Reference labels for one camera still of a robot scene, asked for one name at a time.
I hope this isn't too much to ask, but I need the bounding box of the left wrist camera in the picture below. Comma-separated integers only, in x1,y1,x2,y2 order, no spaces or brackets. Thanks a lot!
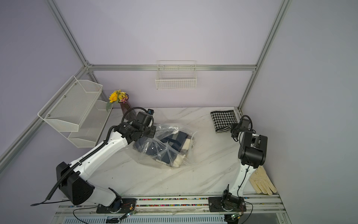
147,109,154,115

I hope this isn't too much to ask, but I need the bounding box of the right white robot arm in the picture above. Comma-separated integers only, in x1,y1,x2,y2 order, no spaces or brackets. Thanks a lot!
229,115,268,197

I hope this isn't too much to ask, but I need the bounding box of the navy plaid scarf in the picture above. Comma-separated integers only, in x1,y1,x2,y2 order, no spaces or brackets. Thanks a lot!
133,131,192,167

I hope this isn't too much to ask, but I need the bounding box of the purple ribbed glass vase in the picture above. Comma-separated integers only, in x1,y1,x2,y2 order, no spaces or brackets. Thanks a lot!
119,101,136,121

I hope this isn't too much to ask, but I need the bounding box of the white wire wall basket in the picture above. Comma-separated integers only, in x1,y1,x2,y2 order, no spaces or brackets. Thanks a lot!
155,60,197,90

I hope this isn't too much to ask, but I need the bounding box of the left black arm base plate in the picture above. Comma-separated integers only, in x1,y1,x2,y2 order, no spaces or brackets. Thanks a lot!
96,198,137,214

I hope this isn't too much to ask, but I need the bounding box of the yellow flower bouquet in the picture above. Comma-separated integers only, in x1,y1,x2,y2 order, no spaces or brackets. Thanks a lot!
106,90,129,112

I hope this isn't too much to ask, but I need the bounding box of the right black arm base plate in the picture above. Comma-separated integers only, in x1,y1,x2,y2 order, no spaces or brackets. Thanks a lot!
208,196,247,212

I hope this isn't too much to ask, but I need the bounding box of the white two-tier mesh shelf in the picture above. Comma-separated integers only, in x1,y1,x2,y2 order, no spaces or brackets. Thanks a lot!
38,76,110,148

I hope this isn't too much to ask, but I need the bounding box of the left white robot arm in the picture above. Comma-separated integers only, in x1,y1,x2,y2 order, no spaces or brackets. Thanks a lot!
55,108,156,211

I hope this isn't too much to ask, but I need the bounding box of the cream plaid scarf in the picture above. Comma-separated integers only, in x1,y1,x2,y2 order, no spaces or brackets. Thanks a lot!
172,137,195,168

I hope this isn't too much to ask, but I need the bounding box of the black white houndstooth scarf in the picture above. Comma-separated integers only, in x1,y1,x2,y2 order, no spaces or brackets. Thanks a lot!
210,110,238,133

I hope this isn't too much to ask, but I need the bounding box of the clear plastic vacuum bag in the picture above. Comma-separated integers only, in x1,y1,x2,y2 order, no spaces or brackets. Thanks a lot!
126,123,198,169

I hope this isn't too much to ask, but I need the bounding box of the aluminium front rail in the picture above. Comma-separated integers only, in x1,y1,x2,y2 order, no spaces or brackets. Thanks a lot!
54,194,287,217

